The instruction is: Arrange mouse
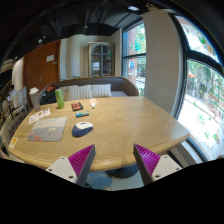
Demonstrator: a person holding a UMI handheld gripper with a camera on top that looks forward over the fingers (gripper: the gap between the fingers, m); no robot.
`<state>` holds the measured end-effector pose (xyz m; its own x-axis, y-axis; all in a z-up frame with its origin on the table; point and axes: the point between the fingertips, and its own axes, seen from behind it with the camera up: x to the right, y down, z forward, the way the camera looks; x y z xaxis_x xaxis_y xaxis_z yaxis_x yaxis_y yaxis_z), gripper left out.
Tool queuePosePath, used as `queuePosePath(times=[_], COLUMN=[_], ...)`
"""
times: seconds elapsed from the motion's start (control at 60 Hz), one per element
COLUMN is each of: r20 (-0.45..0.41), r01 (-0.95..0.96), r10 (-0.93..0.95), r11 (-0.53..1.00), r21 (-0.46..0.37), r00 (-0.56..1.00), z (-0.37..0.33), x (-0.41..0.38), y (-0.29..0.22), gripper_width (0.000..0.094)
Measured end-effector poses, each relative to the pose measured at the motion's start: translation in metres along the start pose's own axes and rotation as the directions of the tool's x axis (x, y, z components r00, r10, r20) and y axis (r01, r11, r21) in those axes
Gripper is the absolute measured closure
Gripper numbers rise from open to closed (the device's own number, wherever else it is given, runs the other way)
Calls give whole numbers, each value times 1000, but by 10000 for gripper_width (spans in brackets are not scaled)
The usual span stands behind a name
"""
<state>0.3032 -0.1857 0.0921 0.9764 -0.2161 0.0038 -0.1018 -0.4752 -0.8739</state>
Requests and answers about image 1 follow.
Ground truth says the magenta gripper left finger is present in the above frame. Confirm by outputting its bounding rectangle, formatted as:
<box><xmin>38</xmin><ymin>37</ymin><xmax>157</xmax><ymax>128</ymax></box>
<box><xmin>46</xmin><ymin>143</ymin><xmax>97</xmax><ymax>188</ymax></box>

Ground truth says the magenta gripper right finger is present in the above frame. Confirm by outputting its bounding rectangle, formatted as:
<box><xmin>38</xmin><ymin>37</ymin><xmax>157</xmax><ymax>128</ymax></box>
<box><xmin>133</xmin><ymin>143</ymin><xmax>183</xmax><ymax>186</ymax></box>

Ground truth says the white and blue computer mouse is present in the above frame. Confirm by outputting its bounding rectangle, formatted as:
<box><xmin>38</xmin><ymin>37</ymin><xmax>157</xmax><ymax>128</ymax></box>
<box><xmin>72</xmin><ymin>122</ymin><xmax>93</xmax><ymax>137</ymax></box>

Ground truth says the grey printed mouse pad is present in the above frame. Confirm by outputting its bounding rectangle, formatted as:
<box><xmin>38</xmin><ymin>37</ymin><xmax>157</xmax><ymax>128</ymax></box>
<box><xmin>27</xmin><ymin>117</ymin><xmax>67</xmax><ymax>142</ymax></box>

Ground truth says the black table base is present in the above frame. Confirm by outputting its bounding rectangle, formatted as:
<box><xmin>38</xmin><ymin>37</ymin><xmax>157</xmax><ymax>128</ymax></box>
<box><xmin>107</xmin><ymin>164</ymin><xmax>138</xmax><ymax>178</ymax></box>

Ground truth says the small teal black box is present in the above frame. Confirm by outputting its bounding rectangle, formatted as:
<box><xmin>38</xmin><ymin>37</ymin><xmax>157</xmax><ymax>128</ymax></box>
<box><xmin>75</xmin><ymin>111</ymin><xmax>89</xmax><ymax>118</ymax></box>

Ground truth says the black red card box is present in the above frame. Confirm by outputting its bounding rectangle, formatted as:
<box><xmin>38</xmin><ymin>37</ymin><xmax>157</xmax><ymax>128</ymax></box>
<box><xmin>71</xmin><ymin>102</ymin><xmax>83</xmax><ymax>112</ymax></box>

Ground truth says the clear glass cup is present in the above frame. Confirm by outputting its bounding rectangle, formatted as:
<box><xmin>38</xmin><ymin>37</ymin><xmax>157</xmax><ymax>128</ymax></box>
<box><xmin>89</xmin><ymin>98</ymin><xmax>97</xmax><ymax>109</ymax></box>

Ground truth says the white printed leaflet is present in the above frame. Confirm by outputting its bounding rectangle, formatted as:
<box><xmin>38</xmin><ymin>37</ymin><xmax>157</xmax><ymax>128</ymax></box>
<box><xmin>29</xmin><ymin>108</ymin><xmax>51</xmax><ymax>123</ymax></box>

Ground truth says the striped cushion left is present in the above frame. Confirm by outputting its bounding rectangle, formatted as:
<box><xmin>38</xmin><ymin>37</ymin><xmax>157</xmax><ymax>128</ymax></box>
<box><xmin>61</xmin><ymin>85</ymin><xmax>92</xmax><ymax>101</ymax></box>

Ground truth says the striped cushion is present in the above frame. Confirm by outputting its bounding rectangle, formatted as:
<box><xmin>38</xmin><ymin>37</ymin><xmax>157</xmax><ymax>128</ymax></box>
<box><xmin>61</xmin><ymin>85</ymin><xmax>92</xmax><ymax>101</ymax></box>
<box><xmin>91</xmin><ymin>84</ymin><xmax>112</xmax><ymax>98</ymax></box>

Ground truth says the yellow white sticker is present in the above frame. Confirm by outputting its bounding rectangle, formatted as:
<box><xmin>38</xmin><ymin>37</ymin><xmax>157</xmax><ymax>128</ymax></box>
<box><xmin>9</xmin><ymin>137</ymin><xmax>18</xmax><ymax>149</ymax></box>

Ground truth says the black backpack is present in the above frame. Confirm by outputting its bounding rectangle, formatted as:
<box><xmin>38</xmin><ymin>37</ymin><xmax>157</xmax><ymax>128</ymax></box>
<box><xmin>40</xmin><ymin>85</ymin><xmax>56</xmax><ymax>105</ymax></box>

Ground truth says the green bottle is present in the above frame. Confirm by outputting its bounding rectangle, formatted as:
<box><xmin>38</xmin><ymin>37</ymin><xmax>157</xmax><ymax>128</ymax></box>
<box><xmin>55</xmin><ymin>89</ymin><xmax>64</xmax><ymax>109</ymax></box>

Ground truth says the striped cushion right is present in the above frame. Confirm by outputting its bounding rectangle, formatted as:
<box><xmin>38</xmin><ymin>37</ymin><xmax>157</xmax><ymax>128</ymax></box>
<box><xmin>91</xmin><ymin>84</ymin><xmax>112</xmax><ymax>98</ymax></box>

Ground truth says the grey paper cup holder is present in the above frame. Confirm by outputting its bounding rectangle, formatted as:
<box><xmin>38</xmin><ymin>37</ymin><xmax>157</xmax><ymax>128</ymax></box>
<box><xmin>29</xmin><ymin>87</ymin><xmax>40</xmax><ymax>111</ymax></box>

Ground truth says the brown wooden door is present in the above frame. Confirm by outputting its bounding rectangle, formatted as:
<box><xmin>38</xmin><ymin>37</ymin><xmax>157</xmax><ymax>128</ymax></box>
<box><xmin>22</xmin><ymin>39</ymin><xmax>62</xmax><ymax>108</ymax></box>

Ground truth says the grey arched cabinet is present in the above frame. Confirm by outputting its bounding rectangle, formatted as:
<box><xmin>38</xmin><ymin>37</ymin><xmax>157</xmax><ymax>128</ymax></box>
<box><xmin>88</xmin><ymin>42</ymin><xmax>114</xmax><ymax>77</ymax></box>

